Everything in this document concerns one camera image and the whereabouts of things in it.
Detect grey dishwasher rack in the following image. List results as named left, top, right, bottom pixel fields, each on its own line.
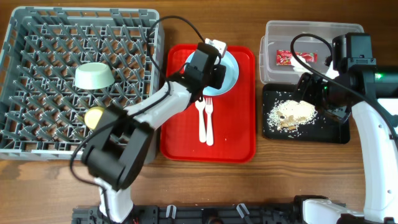
left=1, top=7, right=164, bottom=161

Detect green bowl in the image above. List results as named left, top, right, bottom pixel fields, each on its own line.
left=75, top=62, right=115, bottom=90

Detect red plastic tray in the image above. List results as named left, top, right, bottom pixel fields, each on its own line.
left=160, top=46, right=256, bottom=163

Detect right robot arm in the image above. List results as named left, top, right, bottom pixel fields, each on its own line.
left=292, top=32, right=397, bottom=223

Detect red snack wrapper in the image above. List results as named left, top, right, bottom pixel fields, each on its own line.
left=276, top=50, right=318, bottom=65

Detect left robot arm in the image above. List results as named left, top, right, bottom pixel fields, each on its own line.
left=81, top=39, right=227, bottom=223

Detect white plastic fork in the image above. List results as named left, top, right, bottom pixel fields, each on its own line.
left=205, top=98, right=214, bottom=146

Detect rice and food scraps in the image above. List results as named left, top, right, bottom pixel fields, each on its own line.
left=266, top=100, right=318, bottom=138

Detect light blue plate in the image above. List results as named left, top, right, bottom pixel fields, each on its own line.
left=185, top=49, right=239, bottom=96

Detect yellow plastic cup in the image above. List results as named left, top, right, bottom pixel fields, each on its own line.
left=83, top=106, right=105, bottom=130

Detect black tray bin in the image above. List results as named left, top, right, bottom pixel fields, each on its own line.
left=262, top=83, right=350, bottom=144

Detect white plastic spoon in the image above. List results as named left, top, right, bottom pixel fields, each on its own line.
left=195, top=99, right=206, bottom=142

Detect clear plastic bin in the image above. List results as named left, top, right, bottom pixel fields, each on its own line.
left=259, top=21, right=364, bottom=84

